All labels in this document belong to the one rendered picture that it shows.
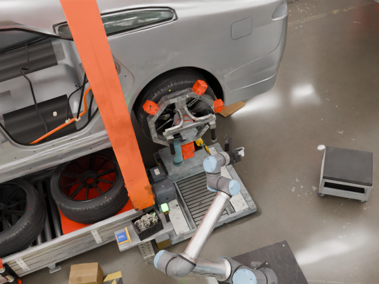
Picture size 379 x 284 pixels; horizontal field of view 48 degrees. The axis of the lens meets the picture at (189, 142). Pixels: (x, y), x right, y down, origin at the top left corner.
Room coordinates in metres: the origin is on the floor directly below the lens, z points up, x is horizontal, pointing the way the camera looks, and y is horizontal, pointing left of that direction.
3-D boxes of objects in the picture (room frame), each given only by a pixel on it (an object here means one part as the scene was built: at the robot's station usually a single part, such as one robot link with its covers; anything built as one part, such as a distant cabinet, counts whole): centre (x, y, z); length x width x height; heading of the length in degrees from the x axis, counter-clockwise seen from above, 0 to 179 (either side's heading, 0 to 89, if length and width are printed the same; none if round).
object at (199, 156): (2.59, 0.08, 0.32); 0.40 x 0.30 x 0.28; 105
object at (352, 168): (2.12, -1.30, 0.17); 0.43 x 0.36 x 0.34; 67
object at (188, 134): (2.35, 0.01, 0.85); 0.21 x 0.14 x 0.14; 15
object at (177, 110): (2.28, 0.10, 1.03); 0.19 x 0.18 x 0.11; 15
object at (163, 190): (2.25, 0.31, 0.26); 0.42 x 0.18 x 0.35; 15
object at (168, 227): (1.71, 0.44, 0.44); 0.43 x 0.17 x 0.03; 105
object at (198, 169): (2.59, 0.08, 0.13); 0.50 x 0.36 x 0.10; 105
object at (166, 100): (2.42, 0.03, 0.85); 0.54 x 0.07 x 0.54; 105
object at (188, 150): (2.46, 0.04, 0.48); 0.16 x 0.12 x 0.17; 15
